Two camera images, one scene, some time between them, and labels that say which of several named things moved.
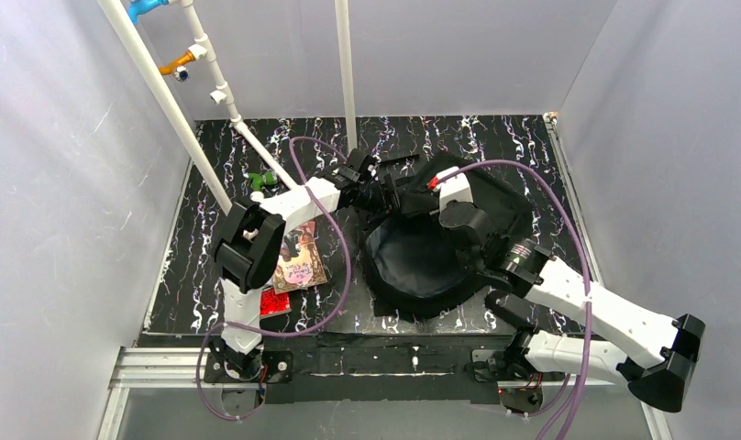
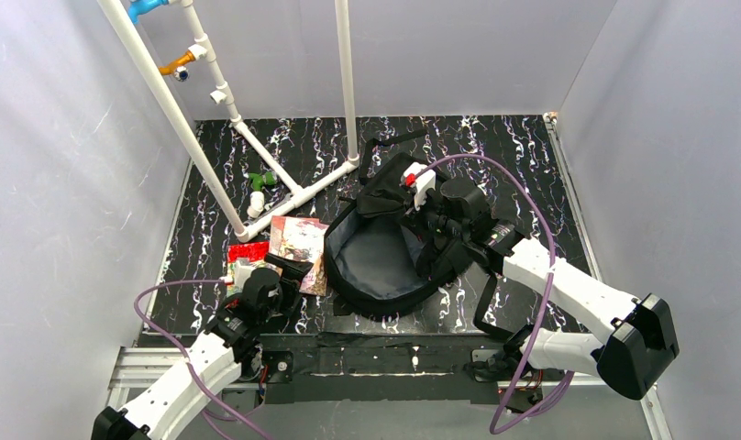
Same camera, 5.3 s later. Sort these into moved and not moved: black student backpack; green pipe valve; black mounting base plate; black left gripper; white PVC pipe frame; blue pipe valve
Moved: black left gripper; black student backpack
Not moved: black mounting base plate; white PVC pipe frame; blue pipe valve; green pipe valve
